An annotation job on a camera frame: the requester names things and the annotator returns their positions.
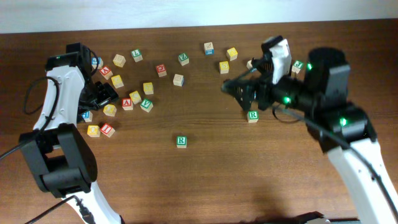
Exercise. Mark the yellow block under arm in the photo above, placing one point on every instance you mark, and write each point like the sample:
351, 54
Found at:
110, 110

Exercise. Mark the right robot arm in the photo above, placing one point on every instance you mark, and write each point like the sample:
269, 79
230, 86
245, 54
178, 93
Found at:
316, 93

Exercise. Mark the red I block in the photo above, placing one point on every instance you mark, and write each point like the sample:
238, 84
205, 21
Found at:
107, 130

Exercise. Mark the red Q block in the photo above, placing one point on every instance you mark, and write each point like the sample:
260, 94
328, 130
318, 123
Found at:
161, 70

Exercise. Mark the green r block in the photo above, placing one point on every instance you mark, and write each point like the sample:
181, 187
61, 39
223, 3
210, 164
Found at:
181, 141
252, 116

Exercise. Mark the plain wooden yellow block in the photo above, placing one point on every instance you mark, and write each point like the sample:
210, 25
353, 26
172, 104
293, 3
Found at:
119, 60

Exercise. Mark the green V block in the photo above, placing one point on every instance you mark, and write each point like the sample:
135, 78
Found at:
146, 105

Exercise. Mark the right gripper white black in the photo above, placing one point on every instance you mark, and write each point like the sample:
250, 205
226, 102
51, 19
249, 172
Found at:
260, 84

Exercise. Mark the red a block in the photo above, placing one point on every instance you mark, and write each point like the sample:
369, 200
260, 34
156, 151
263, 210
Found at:
106, 72
127, 104

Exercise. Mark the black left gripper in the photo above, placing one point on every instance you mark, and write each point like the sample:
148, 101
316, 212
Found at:
107, 94

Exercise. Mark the green Z block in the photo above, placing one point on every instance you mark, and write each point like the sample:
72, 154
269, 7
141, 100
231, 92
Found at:
183, 59

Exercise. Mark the blue H block lower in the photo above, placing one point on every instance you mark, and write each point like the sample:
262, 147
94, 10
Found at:
87, 116

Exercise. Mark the yellow block by gripper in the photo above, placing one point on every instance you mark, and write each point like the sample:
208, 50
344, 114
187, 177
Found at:
135, 97

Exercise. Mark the green L block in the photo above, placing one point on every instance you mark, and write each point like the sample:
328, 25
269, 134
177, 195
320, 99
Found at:
137, 56

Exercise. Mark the blue block far centre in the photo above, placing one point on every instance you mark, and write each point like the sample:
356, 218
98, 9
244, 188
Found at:
209, 48

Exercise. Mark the red A block lower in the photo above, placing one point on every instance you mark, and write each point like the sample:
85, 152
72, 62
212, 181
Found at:
127, 104

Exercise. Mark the blue P side block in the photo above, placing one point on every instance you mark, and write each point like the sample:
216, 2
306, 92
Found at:
178, 80

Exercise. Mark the green J block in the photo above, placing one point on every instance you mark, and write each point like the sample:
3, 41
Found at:
297, 66

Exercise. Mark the yellow block camera picture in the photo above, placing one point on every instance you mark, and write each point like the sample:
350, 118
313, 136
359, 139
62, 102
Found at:
224, 67

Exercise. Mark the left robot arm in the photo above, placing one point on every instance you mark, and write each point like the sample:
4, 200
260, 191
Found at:
56, 153

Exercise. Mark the blue D block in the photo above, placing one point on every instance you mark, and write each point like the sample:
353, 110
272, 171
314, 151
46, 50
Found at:
249, 65

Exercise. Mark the blue S block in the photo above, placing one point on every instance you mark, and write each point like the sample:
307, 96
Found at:
97, 63

